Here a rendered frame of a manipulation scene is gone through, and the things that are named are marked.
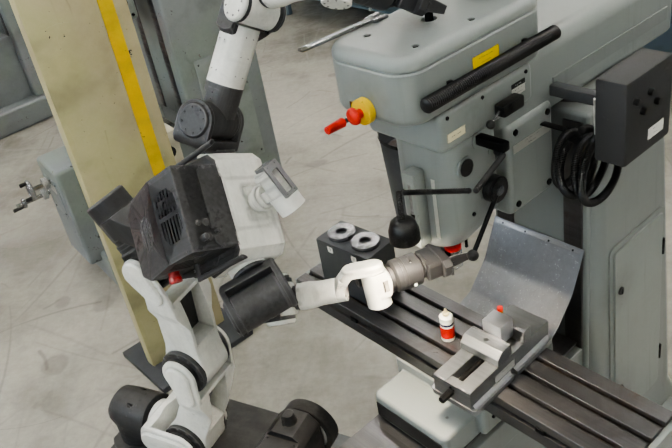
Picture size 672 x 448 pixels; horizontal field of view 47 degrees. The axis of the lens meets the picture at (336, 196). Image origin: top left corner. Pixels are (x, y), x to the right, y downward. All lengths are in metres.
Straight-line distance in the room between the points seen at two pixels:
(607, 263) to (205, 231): 1.23
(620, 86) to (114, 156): 2.19
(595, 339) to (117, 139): 2.02
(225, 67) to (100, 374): 2.48
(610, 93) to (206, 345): 1.24
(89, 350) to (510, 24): 2.99
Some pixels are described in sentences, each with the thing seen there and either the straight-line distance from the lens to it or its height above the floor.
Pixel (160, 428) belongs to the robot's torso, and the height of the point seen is 0.70.
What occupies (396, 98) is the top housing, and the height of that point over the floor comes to 1.80.
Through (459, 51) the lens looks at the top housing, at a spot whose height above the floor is 1.85.
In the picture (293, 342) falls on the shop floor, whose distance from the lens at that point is 3.82.
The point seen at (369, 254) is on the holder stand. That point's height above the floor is 1.12.
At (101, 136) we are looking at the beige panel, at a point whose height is 1.21.
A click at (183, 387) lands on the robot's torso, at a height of 1.00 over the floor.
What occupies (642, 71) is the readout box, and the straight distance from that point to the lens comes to 1.86.
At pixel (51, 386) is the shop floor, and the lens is 4.11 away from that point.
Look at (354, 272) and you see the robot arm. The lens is 1.99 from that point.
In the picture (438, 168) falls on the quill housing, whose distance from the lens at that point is 1.84.
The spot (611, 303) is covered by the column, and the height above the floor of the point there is 0.87.
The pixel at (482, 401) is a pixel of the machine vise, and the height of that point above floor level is 0.95.
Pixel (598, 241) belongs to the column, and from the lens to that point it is 2.34.
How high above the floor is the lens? 2.48
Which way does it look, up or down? 31 degrees down
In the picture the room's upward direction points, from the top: 11 degrees counter-clockwise
